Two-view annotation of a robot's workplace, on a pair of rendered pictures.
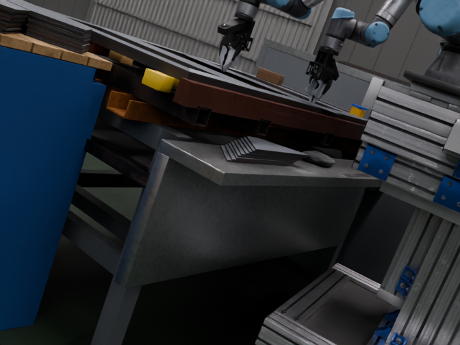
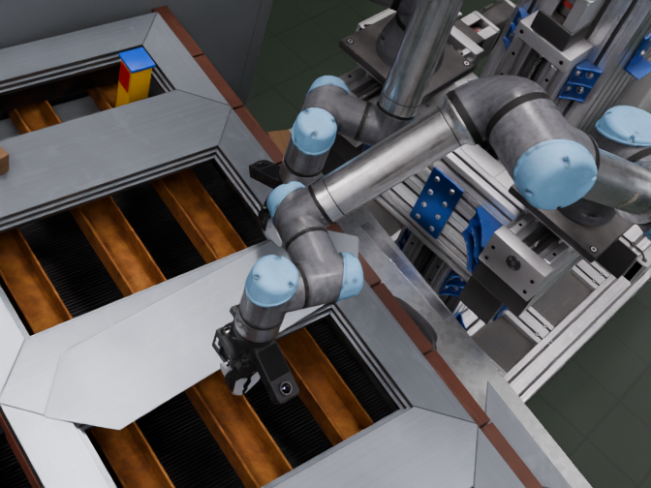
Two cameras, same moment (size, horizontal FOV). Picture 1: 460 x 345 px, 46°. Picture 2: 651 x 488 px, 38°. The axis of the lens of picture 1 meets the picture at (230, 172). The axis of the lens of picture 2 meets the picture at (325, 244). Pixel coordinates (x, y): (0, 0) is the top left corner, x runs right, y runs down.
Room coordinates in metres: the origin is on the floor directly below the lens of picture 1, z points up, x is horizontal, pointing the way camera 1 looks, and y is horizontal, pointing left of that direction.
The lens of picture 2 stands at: (1.94, 1.02, 2.36)
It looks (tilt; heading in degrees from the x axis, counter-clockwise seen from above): 50 degrees down; 274
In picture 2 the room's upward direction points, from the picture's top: 23 degrees clockwise
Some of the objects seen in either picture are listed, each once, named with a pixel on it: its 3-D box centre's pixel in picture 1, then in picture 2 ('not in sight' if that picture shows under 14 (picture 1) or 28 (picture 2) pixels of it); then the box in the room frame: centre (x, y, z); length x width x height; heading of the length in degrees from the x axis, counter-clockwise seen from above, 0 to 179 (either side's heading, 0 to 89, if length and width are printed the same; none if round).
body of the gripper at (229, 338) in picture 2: (239, 33); (247, 340); (2.06, 0.14, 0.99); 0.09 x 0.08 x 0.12; 147
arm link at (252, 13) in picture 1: (246, 10); (257, 319); (2.06, 0.15, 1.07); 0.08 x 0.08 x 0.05
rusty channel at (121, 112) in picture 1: (279, 132); (269, 316); (2.07, -0.13, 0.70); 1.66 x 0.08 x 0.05; 147
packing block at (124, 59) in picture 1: (121, 55); not in sight; (1.70, 0.44, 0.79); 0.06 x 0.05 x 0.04; 57
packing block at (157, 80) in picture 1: (158, 81); not in sight; (1.36, 0.25, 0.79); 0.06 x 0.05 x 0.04; 57
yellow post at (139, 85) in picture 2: (350, 128); (132, 94); (2.58, -0.46, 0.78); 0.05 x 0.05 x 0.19; 57
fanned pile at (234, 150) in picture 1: (255, 149); (523, 473); (1.46, -0.04, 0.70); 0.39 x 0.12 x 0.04; 147
